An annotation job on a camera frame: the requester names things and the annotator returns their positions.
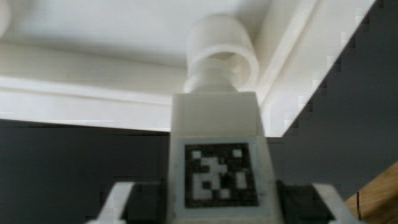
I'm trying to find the white table leg with tag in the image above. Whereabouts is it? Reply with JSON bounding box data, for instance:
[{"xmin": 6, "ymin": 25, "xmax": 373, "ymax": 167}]
[{"xmin": 167, "ymin": 58, "xmax": 285, "ymax": 224}]

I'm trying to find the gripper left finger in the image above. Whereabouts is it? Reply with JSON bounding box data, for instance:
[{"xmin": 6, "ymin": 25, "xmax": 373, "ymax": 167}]
[{"xmin": 87, "ymin": 181, "xmax": 162, "ymax": 224}]

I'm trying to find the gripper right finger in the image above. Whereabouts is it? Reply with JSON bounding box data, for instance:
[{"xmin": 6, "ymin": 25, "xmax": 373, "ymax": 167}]
[{"xmin": 277, "ymin": 182, "xmax": 365, "ymax": 224}]

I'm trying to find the white square table top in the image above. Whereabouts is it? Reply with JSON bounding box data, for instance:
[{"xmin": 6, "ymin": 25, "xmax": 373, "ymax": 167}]
[{"xmin": 0, "ymin": 0, "xmax": 377, "ymax": 137}]

